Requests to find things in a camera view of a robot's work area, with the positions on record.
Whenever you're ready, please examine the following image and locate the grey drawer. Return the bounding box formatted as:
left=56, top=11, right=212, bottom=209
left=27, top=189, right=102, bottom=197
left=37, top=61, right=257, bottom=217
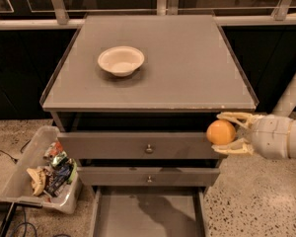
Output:
left=77, top=167, right=220, bottom=187
left=88, top=187, right=210, bottom=237
left=58, top=131, right=219, bottom=160

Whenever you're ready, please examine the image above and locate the green snack packet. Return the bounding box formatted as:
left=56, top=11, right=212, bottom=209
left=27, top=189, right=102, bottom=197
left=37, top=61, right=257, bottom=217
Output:
left=50, top=151, right=68, bottom=168

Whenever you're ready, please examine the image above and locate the grey bottom drawer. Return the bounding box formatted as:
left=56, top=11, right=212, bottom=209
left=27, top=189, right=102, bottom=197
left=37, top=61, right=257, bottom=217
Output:
left=88, top=187, right=210, bottom=237

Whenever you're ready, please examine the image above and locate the clear plastic bin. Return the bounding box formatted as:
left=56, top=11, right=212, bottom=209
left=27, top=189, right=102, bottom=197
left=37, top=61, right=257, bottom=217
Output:
left=0, top=125, right=82, bottom=214

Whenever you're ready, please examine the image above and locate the red snack can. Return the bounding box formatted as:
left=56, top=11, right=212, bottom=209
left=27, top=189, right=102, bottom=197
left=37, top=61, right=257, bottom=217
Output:
left=43, top=141, right=63, bottom=160

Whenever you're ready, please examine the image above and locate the black floor cable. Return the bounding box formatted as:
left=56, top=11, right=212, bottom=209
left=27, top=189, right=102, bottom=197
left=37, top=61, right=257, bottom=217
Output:
left=0, top=138, right=33, bottom=164

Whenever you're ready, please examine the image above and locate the grey middle drawer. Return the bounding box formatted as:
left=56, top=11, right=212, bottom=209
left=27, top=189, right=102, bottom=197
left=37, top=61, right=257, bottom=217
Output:
left=77, top=167, right=220, bottom=187

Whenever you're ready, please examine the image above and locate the white pipe post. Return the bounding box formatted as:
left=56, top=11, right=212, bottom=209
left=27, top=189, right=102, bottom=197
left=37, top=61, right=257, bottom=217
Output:
left=272, top=73, right=296, bottom=117

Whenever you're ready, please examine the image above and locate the grey top drawer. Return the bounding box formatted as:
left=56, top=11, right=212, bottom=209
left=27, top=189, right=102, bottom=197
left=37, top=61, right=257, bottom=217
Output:
left=58, top=131, right=219, bottom=160

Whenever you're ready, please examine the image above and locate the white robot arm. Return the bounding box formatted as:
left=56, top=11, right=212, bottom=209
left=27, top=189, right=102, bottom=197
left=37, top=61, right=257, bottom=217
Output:
left=210, top=112, right=296, bottom=159

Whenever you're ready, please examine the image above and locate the orange fruit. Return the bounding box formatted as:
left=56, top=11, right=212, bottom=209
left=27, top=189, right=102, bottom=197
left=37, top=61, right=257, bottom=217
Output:
left=206, top=119, right=236, bottom=145

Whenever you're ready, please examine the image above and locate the tan crumpled wrapper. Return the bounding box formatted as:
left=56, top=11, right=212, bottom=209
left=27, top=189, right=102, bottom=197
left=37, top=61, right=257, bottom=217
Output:
left=27, top=168, right=46, bottom=197

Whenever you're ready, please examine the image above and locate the white bowl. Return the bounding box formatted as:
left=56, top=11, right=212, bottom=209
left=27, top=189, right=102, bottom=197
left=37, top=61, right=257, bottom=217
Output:
left=98, top=46, right=145, bottom=77

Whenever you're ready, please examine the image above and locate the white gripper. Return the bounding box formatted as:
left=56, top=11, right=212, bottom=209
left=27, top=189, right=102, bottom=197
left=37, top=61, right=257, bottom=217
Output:
left=212, top=112, right=292, bottom=159

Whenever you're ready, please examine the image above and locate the metal window frame rail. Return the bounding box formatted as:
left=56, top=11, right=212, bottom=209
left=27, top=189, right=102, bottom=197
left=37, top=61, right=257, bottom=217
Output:
left=0, top=0, right=296, bottom=30

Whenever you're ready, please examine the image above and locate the grey drawer cabinet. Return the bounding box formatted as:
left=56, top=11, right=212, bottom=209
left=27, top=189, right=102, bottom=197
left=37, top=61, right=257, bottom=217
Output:
left=40, top=15, right=258, bottom=129

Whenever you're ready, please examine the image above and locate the dark blue snack bag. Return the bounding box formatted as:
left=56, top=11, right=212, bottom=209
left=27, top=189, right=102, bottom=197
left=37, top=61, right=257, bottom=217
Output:
left=44, top=164, right=72, bottom=197

